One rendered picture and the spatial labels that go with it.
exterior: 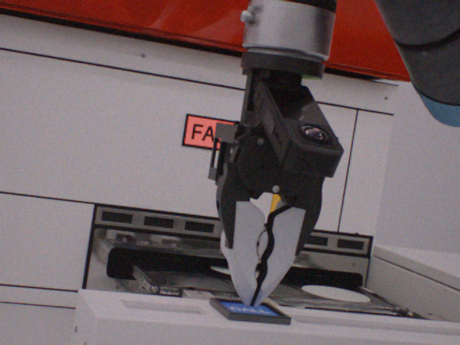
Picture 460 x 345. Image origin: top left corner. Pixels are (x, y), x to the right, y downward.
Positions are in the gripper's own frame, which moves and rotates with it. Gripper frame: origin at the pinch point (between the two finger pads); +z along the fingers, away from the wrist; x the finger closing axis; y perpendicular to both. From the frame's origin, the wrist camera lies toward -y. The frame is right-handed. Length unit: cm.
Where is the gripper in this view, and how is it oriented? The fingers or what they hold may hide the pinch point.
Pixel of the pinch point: (255, 293)
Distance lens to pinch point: 77.7
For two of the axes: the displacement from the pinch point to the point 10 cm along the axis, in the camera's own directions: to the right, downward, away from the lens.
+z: -1.5, 9.9, 0.5
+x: -9.4, -1.3, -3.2
